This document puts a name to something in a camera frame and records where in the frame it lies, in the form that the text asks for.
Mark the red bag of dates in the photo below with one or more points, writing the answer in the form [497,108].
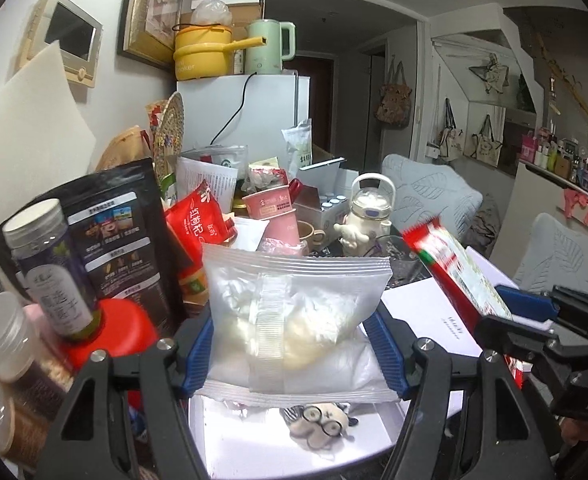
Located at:
[192,222]

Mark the green electric kettle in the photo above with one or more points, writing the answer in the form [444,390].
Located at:
[280,46]

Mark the red white packet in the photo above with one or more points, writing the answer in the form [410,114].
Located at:
[457,275]

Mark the white open gift box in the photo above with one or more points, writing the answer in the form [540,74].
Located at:
[239,441]

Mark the white foam board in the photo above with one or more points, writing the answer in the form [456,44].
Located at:
[44,141]

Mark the white mini fridge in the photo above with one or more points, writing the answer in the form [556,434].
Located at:
[243,110]

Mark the light blue chair far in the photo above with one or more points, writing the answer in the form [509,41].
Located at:
[425,191]

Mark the checkered plush doll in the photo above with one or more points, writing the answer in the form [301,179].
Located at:
[319,427]

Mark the dark label plastic jar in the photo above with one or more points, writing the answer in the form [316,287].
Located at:
[40,243]

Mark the red cylindrical canister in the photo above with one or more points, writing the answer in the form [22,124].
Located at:
[125,329]

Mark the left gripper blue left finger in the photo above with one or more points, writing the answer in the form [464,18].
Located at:
[194,344]

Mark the yellow pot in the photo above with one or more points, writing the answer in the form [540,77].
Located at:
[206,51]

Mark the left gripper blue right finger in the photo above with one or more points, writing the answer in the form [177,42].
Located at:
[392,343]

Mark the white robot figurine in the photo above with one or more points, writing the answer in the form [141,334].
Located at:
[371,203]

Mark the pink cup stack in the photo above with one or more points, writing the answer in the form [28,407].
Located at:
[275,207]

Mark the wooden framed wall monitor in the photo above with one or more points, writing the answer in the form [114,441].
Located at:
[78,34]

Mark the gold framed picture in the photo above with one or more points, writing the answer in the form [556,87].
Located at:
[147,31]

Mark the black coffee pouch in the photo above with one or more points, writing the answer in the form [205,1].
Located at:
[117,224]

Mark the clear zip bag white contents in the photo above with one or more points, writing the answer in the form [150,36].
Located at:
[287,329]

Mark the brown hanging tote bag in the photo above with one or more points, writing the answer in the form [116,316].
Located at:
[395,107]

